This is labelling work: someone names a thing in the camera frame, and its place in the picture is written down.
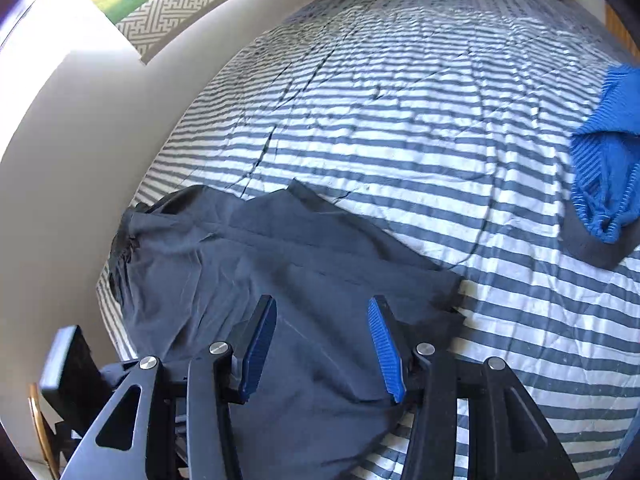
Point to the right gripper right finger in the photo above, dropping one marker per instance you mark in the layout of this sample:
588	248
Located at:
393	342

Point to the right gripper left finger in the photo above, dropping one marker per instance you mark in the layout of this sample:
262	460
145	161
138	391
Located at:
250	341

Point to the dark navy pants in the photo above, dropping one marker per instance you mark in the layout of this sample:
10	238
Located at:
189	268

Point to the wooden chair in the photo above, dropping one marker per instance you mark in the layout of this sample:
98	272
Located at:
45	435

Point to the blue white striped bedspread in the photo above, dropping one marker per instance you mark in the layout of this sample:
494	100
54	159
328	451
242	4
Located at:
446	124

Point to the blue knit sweater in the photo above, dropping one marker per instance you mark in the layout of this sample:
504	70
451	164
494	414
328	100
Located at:
605	157

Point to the wooden slatted bench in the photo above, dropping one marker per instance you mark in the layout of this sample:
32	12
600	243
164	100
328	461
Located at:
616	27

